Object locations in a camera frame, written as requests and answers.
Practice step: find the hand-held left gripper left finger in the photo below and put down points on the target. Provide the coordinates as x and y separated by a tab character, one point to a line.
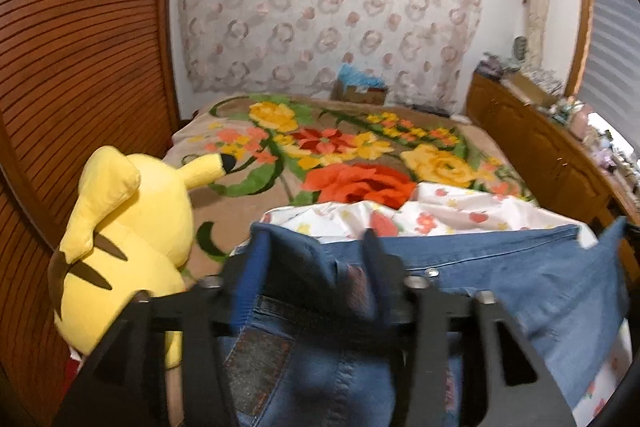
246	279

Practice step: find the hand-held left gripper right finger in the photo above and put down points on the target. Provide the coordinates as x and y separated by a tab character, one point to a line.
387	292

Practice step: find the blue denim pants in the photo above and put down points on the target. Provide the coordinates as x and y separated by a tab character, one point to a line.
500	267

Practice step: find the brown floral blanket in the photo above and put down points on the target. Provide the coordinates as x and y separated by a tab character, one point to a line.
280	187

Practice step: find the white floral bed sheet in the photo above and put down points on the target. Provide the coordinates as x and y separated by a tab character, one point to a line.
450	207

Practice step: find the yellow plush toy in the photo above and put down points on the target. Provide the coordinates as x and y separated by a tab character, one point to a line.
130	247

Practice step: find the red cloth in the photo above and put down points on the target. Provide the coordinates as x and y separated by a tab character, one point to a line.
72	364

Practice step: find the small cardboard box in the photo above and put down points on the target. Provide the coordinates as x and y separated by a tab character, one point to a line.
360	96

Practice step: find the wooden dresser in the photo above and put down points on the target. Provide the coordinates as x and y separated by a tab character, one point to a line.
540	147

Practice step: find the open cardboard tray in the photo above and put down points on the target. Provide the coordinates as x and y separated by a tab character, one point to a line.
530	88

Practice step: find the pink container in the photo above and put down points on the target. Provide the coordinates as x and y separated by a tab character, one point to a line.
581	122

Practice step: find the pile of small trinkets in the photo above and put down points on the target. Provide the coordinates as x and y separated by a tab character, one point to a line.
617	157

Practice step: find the wooden slatted wardrobe door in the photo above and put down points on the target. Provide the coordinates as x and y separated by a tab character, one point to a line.
80	57

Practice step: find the grey round ornament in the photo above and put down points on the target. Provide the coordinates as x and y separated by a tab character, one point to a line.
520	48

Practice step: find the grey window blind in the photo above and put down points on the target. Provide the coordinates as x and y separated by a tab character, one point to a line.
612	37

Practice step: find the circle patterned wall cloth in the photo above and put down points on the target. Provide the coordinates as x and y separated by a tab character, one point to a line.
325	7

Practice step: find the wooden window frame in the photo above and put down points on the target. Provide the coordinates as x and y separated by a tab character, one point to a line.
582	17

